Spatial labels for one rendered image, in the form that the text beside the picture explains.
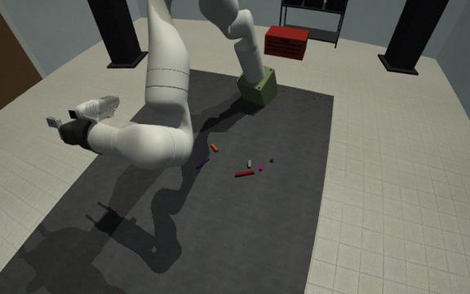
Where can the purple rod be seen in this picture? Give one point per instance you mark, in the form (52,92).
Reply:
(203,162)

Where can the red rod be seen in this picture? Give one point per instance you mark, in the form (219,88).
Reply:
(245,173)

